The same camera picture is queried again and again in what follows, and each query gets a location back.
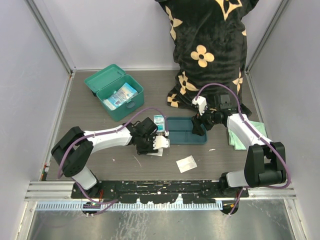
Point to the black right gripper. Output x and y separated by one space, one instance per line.
197 120

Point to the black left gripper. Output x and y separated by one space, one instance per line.
149 149

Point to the dark teal divided tray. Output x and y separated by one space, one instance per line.
180 132

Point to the white gauze pad stack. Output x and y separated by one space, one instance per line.
159 153

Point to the large blue cotton pack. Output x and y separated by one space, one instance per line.
120 97

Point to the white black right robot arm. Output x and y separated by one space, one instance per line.
265 159

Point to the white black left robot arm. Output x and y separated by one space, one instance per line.
79 145

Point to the teal medicine kit box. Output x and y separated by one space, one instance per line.
110 79

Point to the teal white sachet packet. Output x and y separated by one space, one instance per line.
159 121

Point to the small white gauze packet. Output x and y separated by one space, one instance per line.
186 164

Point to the light green cloth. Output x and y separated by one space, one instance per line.
242 142

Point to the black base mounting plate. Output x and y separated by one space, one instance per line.
162 191

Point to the black floral plush blanket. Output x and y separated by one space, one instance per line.
210 47

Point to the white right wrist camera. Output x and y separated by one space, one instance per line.
201 103

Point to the aluminium slotted rail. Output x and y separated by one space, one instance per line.
56 196

